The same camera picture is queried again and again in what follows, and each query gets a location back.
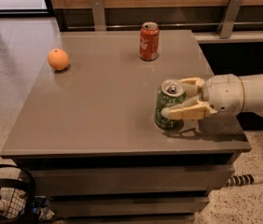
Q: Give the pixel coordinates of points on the right metal bracket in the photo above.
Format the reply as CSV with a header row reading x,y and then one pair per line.
x,y
225,28

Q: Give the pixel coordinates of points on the grey drawer cabinet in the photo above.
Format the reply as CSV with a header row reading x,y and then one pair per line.
x,y
89,138

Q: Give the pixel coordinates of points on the striped power strip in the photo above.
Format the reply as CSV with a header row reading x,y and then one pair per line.
x,y
243,180

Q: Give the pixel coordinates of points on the green soda can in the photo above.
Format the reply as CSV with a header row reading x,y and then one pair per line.
x,y
170,93

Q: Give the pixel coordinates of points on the red cola can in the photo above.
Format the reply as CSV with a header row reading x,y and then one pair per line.
x,y
149,41

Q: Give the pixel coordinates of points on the orange fruit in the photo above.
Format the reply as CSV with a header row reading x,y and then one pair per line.
x,y
58,59

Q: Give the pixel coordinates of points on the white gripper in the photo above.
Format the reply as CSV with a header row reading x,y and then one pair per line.
x,y
226,93

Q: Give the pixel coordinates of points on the left metal bracket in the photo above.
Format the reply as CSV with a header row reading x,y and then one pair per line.
x,y
98,15

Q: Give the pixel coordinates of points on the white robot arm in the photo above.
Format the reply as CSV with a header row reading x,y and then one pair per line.
x,y
252,91

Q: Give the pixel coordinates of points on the metal bracket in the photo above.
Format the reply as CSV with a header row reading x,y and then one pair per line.
x,y
98,15
225,28

